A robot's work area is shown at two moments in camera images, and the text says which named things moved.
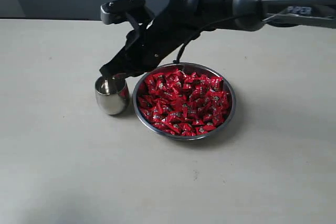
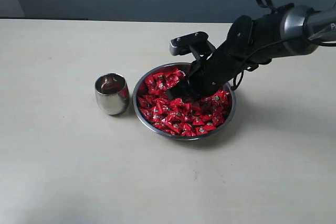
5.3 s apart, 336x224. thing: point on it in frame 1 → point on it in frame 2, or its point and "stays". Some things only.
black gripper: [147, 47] → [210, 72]
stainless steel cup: [112, 93] stays
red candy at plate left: [145, 102] stays
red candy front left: [174, 128] stays
